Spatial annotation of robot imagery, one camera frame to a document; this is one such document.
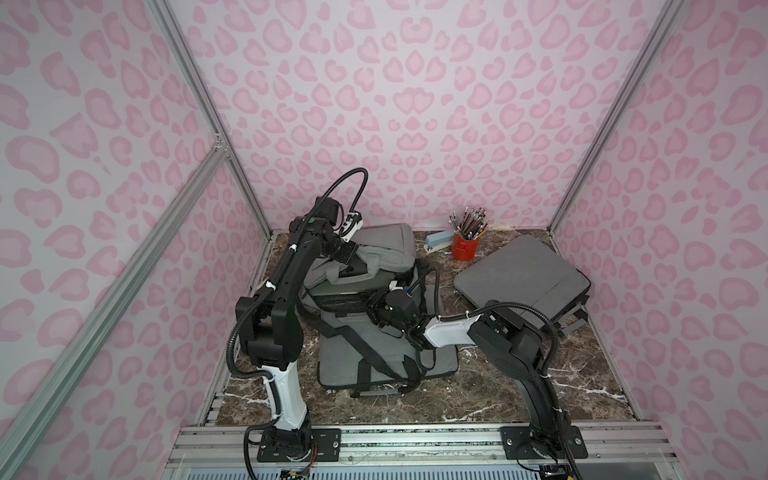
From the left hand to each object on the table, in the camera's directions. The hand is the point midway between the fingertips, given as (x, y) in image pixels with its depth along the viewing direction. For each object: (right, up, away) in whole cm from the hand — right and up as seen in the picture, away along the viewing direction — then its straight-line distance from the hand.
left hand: (353, 250), depth 90 cm
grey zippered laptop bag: (+11, +1, +2) cm, 11 cm away
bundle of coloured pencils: (+40, +9, +13) cm, 43 cm away
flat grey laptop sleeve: (+2, -29, -5) cm, 30 cm away
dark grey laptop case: (+59, -7, +13) cm, 61 cm away
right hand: (+2, -14, 0) cm, 14 cm away
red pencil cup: (+37, +1, +15) cm, 40 cm away
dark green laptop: (-2, -14, +5) cm, 15 cm away
